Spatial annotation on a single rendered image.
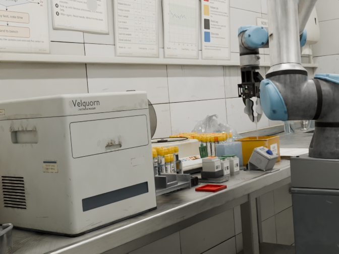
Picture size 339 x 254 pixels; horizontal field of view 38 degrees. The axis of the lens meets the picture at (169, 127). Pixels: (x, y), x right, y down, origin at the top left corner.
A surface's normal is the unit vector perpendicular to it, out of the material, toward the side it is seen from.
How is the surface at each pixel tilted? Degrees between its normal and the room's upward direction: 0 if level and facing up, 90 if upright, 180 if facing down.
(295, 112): 125
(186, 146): 90
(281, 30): 80
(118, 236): 90
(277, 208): 90
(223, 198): 90
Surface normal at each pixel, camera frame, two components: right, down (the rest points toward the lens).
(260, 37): 0.06, 0.04
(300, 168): -0.60, 0.09
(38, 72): 0.79, -0.03
